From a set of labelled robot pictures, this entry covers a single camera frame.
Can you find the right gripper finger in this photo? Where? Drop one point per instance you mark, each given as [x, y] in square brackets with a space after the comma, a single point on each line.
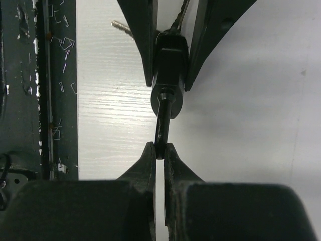
[120, 209]
[199, 210]

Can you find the black padlock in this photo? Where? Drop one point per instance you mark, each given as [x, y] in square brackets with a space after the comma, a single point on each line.
[169, 74]

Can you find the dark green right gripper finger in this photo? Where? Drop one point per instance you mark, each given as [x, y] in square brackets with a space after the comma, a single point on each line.
[145, 34]
[213, 20]

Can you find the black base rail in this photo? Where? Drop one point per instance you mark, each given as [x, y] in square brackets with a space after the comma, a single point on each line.
[39, 138]

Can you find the keys of black padlock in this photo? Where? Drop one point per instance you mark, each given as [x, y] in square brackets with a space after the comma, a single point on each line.
[172, 13]

